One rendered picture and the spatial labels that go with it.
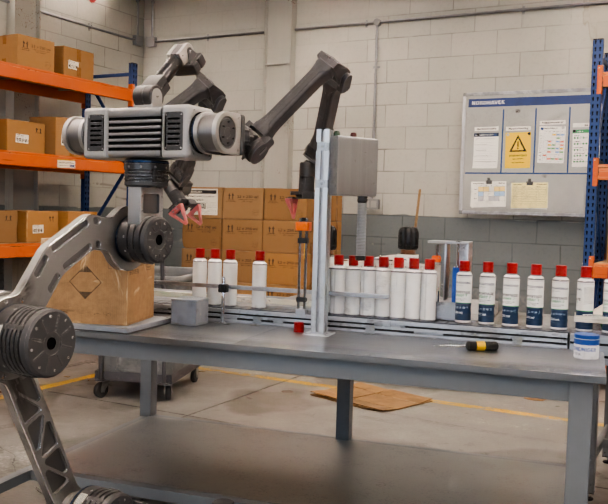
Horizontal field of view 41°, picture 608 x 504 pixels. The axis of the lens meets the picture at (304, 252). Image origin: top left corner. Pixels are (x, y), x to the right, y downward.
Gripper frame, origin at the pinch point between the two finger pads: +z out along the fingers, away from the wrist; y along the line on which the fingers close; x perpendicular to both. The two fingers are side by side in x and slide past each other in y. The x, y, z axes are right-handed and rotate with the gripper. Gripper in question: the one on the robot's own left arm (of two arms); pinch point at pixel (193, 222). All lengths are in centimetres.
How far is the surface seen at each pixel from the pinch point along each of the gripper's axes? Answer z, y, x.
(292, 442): 85, 53, 45
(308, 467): 99, 26, 29
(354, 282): 59, -7, -44
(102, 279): 18, -57, 8
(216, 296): 33.0, -13.0, 0.9
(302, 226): 35, -17, -43
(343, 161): 29, -22, -69
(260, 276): 37.2, -10.8, -17.1
